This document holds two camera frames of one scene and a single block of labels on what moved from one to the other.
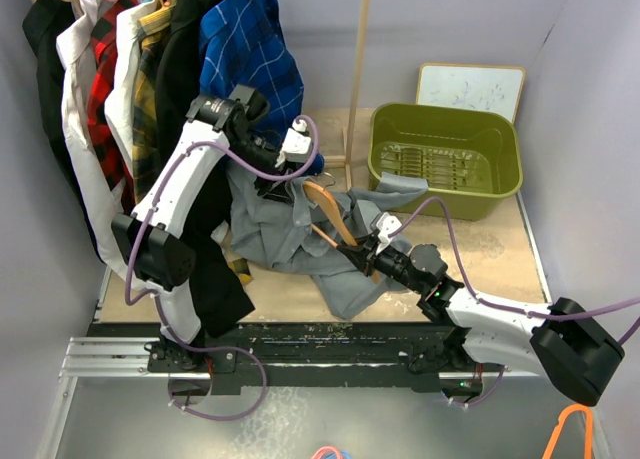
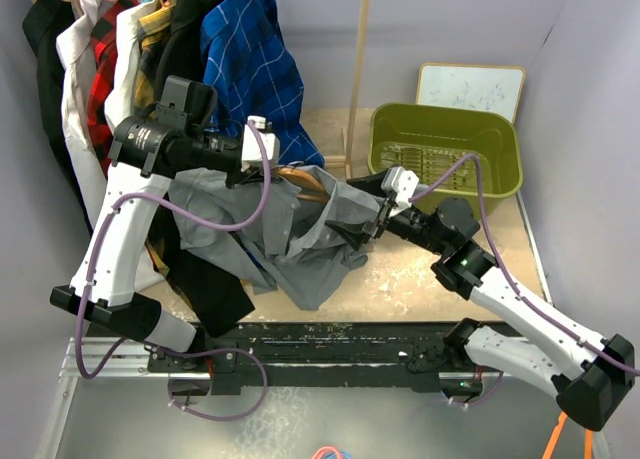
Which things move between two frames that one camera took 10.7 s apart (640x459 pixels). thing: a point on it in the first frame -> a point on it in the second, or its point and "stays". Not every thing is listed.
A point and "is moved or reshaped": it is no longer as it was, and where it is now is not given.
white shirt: [119, 102] stays
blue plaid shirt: [244, 41] stays
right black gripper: [364, 259] -> [356, 234]
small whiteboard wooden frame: [492, 89] stays
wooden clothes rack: [346, 160] stays
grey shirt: [295, 236] is moved or reshaped
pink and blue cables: [329, 452] stays
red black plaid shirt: [103, 32] stays
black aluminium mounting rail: [411, 355] stays
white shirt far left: [102, 191] stays
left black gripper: [276, 189] -> [243, 177]
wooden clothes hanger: [330, 205] is moved or reshaped
